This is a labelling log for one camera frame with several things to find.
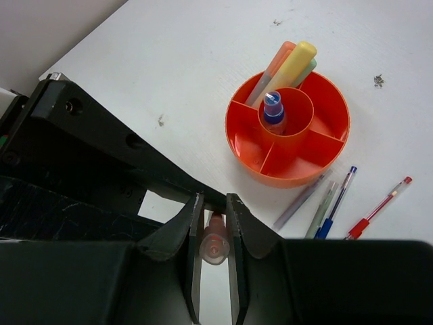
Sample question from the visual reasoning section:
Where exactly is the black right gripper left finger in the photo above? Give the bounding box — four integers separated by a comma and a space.
1, 192, 204, 324

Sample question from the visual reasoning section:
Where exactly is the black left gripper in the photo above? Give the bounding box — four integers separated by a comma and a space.
1, 80, 226, 241

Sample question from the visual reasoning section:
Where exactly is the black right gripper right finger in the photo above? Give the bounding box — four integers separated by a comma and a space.
226, 194, 432, 324

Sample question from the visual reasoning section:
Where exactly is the slim orange highlighter pen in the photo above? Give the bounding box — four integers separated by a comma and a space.
199, 213, 230, 265

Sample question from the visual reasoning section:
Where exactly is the blue gel pen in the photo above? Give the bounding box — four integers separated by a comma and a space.
315, 166, 358, 239

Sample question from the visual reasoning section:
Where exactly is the red gel pen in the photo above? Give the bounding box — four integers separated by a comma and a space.
344, 176, 413, 240

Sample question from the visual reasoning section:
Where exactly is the green slim pen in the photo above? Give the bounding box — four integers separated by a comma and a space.
304, 181, 339, 239

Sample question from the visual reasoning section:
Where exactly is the clear glue bottle blue cap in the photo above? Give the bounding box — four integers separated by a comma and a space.
263, 91, 287, 135

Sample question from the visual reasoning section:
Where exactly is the yellow highlighter marker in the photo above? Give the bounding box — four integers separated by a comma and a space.
264, 41, 317, 93

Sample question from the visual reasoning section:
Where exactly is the green highlighter marker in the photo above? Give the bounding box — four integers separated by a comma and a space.
290, 58, 317, 87

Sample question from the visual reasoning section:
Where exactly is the orange highlighter marker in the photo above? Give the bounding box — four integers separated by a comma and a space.
245, 41, 296, 106

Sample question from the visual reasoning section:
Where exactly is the orange round divided organizer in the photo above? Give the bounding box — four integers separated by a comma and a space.
225, 72, 350, 188

